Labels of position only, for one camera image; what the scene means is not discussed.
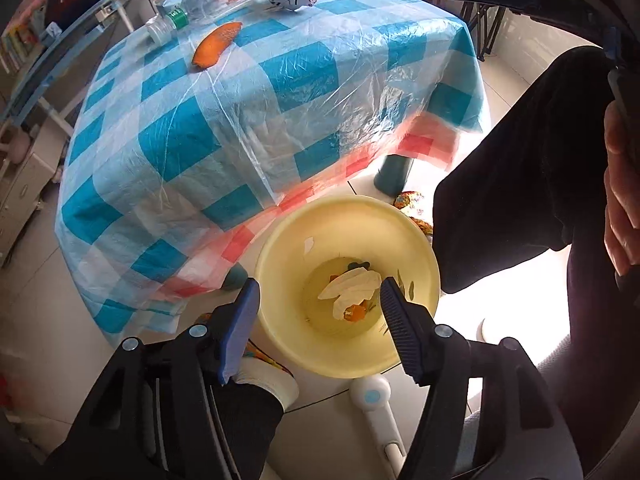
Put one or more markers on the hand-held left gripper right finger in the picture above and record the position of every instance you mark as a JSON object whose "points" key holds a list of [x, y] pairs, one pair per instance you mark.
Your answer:
{"points": [[400, 332]]}

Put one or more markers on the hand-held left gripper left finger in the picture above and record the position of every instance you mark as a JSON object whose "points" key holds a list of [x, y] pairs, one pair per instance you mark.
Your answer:
{"points": [[239, 332]]}

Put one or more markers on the white tissue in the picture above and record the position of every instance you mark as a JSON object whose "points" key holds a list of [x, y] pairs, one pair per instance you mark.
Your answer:
{"points": [[350, 282]]}

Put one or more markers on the yellow plastic bin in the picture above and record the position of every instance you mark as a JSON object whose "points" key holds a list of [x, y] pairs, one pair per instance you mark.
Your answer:
{"points": [[285, 260]]}

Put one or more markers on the clear plastic bottle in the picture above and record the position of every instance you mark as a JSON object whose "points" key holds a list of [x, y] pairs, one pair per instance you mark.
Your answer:
{"points": [[210, 2]]}

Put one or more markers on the person's right hand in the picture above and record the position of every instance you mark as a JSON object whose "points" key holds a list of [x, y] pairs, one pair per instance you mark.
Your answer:
{"points": [[620, 200]]}

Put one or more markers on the wooden chair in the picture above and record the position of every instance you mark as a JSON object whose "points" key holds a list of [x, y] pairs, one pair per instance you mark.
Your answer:
{"points": [[480, 30]]}

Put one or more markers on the floral slipper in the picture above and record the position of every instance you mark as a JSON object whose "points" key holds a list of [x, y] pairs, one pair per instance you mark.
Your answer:
{"points": [[412, 205], [270, 360]]}

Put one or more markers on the small orange peel piece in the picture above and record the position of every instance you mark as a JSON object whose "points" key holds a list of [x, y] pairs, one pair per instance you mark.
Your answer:
{"points": [[356, 313]]}

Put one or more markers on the white sock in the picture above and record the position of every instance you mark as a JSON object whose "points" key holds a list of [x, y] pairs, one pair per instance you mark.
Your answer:
{"points": [[272, 385]]}

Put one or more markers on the white plastic handheld device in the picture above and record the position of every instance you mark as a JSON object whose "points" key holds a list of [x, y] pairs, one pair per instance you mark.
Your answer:
{"points": [[370, 395]]}

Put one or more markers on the person's left leg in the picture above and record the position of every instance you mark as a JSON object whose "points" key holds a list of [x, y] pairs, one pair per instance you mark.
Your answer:
{"points": [[250, 435]]}

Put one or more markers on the person's leg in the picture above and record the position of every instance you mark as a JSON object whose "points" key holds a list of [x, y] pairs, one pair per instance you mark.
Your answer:
{"points": [[500, 185], [250, 435]]}

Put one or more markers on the person's right leg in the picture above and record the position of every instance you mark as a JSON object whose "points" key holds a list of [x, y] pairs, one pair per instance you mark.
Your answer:
{"points": [[500, 185]]}

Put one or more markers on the blue checked plastic tablecloth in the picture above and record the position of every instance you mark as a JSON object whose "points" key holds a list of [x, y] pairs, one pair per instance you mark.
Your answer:
{"points": [[225, 160]]}

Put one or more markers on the orange fruit peel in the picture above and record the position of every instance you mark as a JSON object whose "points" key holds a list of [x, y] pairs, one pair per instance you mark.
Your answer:
{"points": [[216, 45]]}

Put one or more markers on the white television cabinet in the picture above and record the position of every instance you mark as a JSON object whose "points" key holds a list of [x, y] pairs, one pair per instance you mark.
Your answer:
{"points": [[25, 190]]}

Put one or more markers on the pink ceramic jug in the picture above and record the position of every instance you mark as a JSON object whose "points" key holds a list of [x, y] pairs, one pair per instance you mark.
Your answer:
{"points": [[14, 146]]}

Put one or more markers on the blue study desk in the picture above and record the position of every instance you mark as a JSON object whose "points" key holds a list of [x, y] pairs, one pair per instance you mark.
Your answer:
{"points": [[75, 35]]}

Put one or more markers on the stack of books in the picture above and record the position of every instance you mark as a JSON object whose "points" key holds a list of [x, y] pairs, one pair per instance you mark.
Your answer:
{"points": [[20, 45]]}

